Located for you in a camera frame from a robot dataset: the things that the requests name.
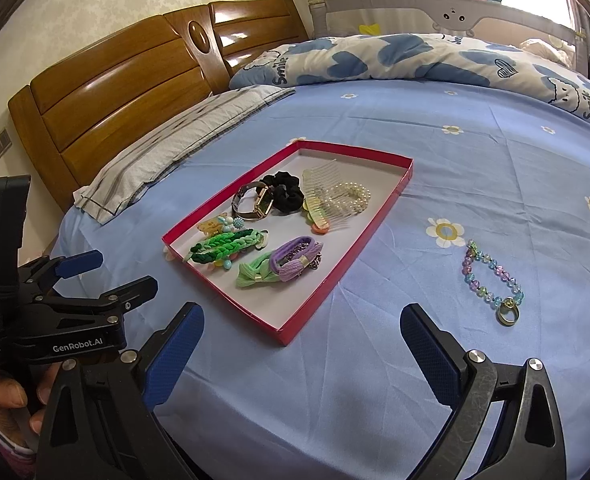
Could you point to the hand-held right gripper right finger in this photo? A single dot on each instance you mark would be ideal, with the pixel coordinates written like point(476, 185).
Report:
point(430, 355)

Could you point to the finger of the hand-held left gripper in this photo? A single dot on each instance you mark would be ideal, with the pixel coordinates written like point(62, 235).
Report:
point(120, 295)
point(77, 262)

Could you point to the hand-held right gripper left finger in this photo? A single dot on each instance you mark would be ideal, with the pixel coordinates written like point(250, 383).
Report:
point(175, 355)

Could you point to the red shallow cardboard box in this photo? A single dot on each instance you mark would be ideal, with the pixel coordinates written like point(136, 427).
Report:
point(375, 180)

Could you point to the yellow-green hair comb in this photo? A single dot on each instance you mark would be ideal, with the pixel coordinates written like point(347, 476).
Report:
point(315, 195)

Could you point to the person's left hand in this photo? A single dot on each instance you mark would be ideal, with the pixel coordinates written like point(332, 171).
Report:
point(5, 390)

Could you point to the yellow translucent claw clip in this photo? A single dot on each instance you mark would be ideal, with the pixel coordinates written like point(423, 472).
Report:
point(210, 226)

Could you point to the grey striped pillow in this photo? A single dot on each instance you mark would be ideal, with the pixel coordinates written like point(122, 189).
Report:
point(175, 140)

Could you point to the wooden headboard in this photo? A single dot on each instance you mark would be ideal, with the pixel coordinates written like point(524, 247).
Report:
point(115, 105)

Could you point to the blue floral bed sheet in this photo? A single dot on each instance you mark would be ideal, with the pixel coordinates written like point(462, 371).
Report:
point(475, 170)

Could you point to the black fabric scrunchie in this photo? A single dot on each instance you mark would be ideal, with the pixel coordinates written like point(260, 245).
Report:
point(287, 195)

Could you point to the blue heart print quilt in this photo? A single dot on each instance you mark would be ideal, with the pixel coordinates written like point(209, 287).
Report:
point(400, 57)

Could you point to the grey bed guard rail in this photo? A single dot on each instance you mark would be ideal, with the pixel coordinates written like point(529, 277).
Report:
point(415, 12)

